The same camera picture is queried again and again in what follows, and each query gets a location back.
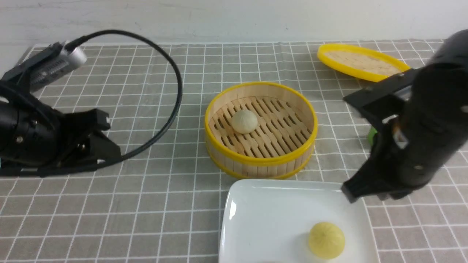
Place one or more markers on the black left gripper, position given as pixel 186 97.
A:
pixel 38 140

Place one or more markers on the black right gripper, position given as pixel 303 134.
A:
pixel 425 135

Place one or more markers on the yellow steamed bun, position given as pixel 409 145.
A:
pixel 326 240

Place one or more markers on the white square plate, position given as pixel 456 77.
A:
pixel 268 221

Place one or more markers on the pale white steamed bun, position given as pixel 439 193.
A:
pixel 244 121

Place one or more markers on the green cube block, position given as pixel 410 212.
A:
pixel 371 134

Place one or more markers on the bamboo steamer basket yellow rim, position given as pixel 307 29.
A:
pixel 282 143

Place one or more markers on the bamboo steamer lid yellow rim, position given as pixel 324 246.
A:
pixel 360 62

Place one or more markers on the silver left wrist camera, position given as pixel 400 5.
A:
pixel 52 63

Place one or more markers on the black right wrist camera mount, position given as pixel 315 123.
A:
pixel 384 99

